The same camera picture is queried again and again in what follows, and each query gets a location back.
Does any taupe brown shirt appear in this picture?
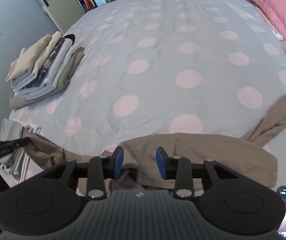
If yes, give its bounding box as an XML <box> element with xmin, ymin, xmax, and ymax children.
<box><xmin>23</xmin><ymin>94</ymin><xmax>286</xmax><ymax>197</ymax></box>

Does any stack of folded clothes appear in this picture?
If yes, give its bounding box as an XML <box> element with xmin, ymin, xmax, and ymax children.
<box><xmin>6</xmin><ymin>31</ymin><xmax>84</xmax><ymax>110</ymax></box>

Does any grey folded cloth pile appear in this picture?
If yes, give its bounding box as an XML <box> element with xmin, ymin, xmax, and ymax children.
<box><xmin>0</xmin><ymin>119</ymin><xmax>41</xmax><ymax>182</ymax></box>

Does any grey pink-dotted bed cover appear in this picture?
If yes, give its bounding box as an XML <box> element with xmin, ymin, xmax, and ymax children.
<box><xmin>0</xmin><ymin>0</ymin><xmax>286</xmax><ymax>240</ymax></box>

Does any beige room door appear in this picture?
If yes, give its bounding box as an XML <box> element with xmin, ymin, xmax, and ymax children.
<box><xmin>38</xmin><ymin>0</ymin><xmax>85</xmax><ymax>33</ymax></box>

